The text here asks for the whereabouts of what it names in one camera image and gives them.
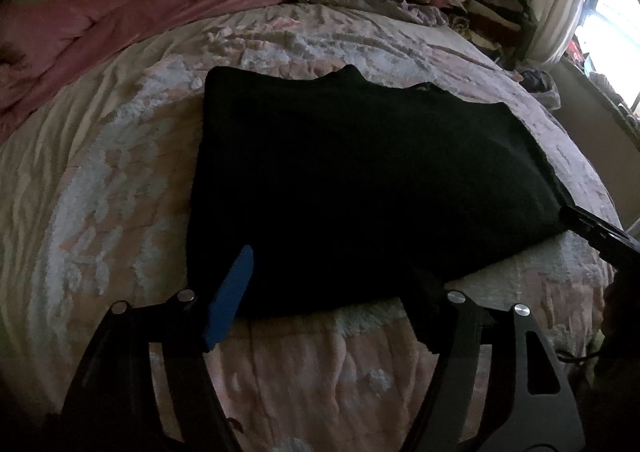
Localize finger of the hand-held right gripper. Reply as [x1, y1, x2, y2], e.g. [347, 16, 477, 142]
[559, 205, 640, 264]

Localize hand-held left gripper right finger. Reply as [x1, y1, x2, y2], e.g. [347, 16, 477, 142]
[400, 268, 587, 452]

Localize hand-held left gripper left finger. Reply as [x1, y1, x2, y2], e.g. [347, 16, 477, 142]
[60, 245, 256, 452]

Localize black printed garment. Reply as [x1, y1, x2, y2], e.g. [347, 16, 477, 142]
[187, 65, 576, 322]

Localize pile of clothes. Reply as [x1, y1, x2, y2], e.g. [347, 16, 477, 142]
[404, 0, 538, 59]

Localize pink and white bed blanket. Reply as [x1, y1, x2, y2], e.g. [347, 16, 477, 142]
[0, 0, 621, 452]

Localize window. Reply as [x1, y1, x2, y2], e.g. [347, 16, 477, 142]
[570, 0, 640, 119]

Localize pink duvet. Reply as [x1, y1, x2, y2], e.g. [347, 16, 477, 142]
[0, 0, 292, 119]

